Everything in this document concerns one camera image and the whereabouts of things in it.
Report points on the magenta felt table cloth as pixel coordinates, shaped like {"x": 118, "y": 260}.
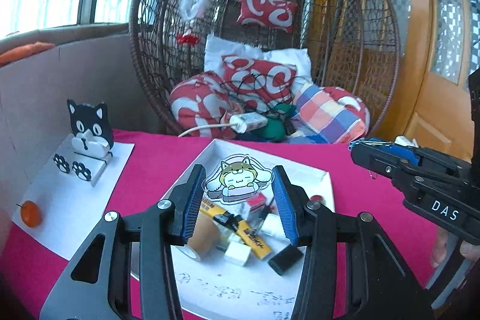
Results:
{"x": 31, "y": 270}

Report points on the small red white hanging pillow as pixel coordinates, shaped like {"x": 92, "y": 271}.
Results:
{"x": 276, "y": 14}

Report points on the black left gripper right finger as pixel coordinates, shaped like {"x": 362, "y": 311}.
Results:
{"x": 379, "y": 285}

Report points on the white power strip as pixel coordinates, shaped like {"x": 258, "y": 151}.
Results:
{"x": 247, "y": 122}

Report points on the green cloth item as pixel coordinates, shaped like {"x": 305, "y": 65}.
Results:
{"x": 279, "y": 124}

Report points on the wicker hanging egg chair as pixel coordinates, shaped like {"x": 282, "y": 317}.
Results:
{"x": 166, "y": 50}

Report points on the white paper sheet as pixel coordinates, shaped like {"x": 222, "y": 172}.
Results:
{"x": 71, "y": 204}

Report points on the black rectangular small box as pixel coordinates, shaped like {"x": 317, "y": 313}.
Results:
{"x": 285, "y": 259}

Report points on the person's right hand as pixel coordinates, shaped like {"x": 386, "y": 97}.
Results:
{"x": 439, "y": 251}

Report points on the brown tape roll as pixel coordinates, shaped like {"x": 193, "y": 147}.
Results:
{"x": 204, "y": 238}

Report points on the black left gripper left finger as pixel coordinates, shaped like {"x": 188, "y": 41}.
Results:
{"x": 95, "y": 284}

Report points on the red white patterned cushion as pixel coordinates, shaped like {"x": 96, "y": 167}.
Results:
{"x": 203, "y": 104}

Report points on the plaid pillow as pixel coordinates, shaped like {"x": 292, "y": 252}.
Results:
{"x": 328, "y": 115}

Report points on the small orange fruit toy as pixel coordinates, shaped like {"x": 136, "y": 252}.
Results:
{"x": 30, "y": 214}

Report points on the black white cat phone stand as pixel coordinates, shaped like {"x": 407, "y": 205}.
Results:
{"x": 92, "y": 142}

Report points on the yellow black lighter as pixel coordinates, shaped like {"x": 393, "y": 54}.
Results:
{"x": 239, "y": 226}

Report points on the white charger plug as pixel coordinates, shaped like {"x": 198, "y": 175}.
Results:
{"x": 237, "y": 253}

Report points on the white shallow cardboard box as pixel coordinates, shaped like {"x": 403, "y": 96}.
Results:
{"x": 217, "y": 289}

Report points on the red white card box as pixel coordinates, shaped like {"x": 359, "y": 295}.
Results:
{"x": 252, "y": 207}

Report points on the dark red cylindrical jar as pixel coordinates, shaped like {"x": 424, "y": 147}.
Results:
{"x": 317, "y": 198}

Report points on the white red item table edge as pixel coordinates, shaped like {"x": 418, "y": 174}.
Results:
{"x": 405, "y": 142}

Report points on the wooden glass door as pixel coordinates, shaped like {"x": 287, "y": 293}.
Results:
{"x": 408, "y": 60}

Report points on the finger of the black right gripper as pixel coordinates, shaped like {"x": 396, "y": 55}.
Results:
{"x": 426, "y": 158}
{"x": 381, "y": 157}

